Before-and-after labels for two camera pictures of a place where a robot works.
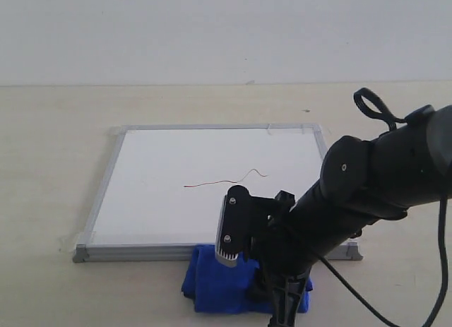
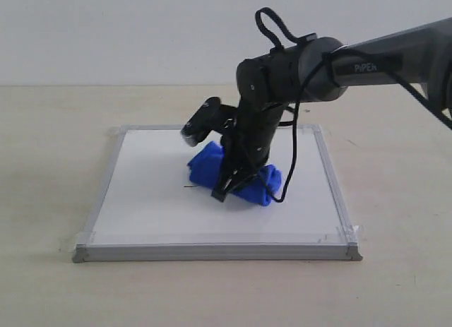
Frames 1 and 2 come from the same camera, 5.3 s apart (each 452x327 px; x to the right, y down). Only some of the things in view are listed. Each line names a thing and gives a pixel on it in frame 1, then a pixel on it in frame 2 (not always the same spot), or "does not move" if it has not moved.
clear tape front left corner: [84, 242] does not move
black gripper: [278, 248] → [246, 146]
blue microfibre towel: [214, 286] → [205, 169]
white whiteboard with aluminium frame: [160, 188] does not move
